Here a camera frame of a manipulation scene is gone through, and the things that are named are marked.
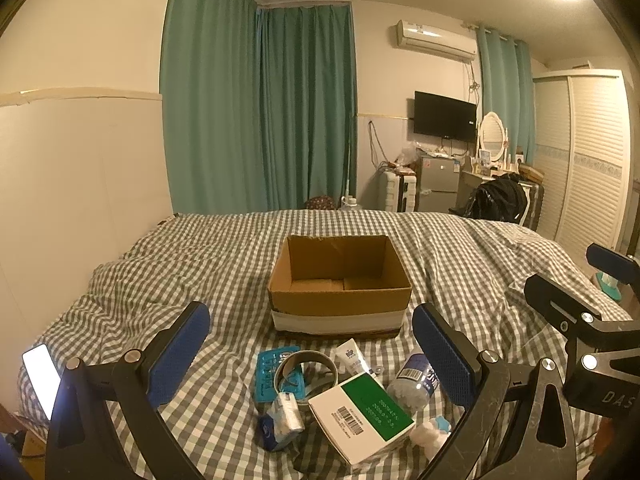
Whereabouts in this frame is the clear cotton swab jar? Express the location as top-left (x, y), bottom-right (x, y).
top-left (386, 347), bottom-right (439, 415)

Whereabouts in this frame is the white green medicine box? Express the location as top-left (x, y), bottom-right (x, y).
top-left (308, 373), bottom-right (416, 468)

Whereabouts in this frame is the teal tissue box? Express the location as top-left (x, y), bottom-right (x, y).
top-left (593, 271), bottom-right (622, 304)

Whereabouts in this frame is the small white blue figurine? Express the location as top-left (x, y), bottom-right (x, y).
top-left (410, 416), bottom-right (451, 456)

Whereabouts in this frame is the white smartphone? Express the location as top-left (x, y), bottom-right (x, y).
top-left (22, 344), bottom-right (61, 420)

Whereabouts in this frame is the grey checkered bed cover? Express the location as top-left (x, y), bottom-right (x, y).
top-left (39, 210), bottom-right (627, 479)

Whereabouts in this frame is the black backpack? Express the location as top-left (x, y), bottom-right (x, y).
top-left (459, 174), bottom-right (528, 223)

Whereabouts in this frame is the white louvered wardrobe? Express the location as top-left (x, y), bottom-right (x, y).
top-left (533, 68), bottom-right (631, 266)

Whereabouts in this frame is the white oval vanity mirror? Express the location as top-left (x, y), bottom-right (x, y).
top-left (478, 112), bottom-right (508, 162)

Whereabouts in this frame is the cardboard box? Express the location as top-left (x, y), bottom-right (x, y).
top-left (268, 235), bottom-right (412, 337)

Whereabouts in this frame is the teal blister pack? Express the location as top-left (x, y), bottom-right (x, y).
top-left (254, 346), bottom-right (305, 404)

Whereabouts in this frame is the grey mini fridge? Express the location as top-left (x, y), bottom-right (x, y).
top-left (416, 156), bottom-right (460, 214)

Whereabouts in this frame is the white suitcase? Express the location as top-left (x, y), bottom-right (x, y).
top-left (380, 167), bottom-right (416, 212)

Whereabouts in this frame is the clear water jug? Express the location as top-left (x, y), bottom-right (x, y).
top-left (340, 195), bottom-right (361, 211)

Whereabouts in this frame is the teal window curtain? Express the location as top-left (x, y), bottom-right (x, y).
top-left (476, 26), bottom-right (535, 162)

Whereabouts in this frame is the brown patterned cushion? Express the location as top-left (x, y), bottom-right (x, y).
top-left (305, 195), bottom-right (335, 210)

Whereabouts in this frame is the white air conditioner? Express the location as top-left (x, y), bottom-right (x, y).
top-left (390, 20), bottom-right (478, 63)

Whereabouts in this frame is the green curtain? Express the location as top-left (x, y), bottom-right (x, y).
top-left (160, 0), bottom-right (357, 214)

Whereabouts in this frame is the black wall television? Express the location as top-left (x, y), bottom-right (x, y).
top-left (413, 91), bottom-right (477, 143)

